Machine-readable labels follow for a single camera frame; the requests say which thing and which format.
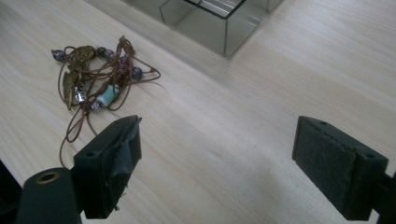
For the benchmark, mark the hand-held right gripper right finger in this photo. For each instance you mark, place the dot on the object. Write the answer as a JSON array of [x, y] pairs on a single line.
[[330, 168]]

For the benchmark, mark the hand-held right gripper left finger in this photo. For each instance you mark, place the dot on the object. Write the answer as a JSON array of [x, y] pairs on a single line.
[[106, 168]]

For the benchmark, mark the clear glass box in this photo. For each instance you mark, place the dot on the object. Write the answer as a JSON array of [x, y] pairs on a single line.
[[211, 21]]

